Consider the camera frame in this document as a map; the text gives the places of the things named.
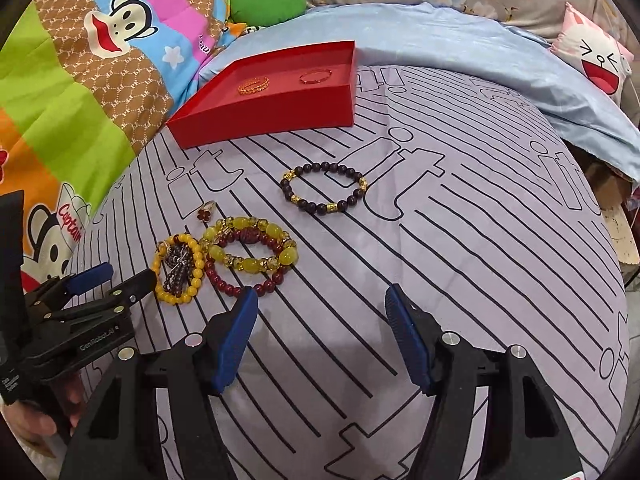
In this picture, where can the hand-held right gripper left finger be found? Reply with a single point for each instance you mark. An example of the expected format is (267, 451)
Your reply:
(236, 342)

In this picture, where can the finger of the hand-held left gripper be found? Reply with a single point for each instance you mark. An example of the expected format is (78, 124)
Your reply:
(134, 286)
(90, 277)

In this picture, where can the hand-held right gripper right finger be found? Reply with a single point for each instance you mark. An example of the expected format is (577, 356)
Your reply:
(406, 340)

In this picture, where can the red shallow box tray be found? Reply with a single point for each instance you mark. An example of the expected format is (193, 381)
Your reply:
(280, 110)

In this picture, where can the person's left hand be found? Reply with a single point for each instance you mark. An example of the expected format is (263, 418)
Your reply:
(30, 422)

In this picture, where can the grey black-striped bed sheet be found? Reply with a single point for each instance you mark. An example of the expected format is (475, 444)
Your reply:
(450, 240)

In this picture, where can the colourful cartoon monkey blanket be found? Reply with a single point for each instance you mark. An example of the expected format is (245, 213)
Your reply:
(65, 125)

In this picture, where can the brown cardboard piece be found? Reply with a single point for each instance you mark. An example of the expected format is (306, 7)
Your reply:
(607, 187)

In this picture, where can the thin red gold bangle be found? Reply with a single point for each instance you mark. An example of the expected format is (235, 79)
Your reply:
(301, 79)

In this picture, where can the light blue sheet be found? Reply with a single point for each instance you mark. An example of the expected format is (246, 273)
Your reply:
(450, 45)

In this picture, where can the green plush pillow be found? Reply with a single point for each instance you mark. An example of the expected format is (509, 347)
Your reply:
(267, 2)

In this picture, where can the pink cartoon face cushion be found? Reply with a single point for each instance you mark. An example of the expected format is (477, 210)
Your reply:
(592, 57)

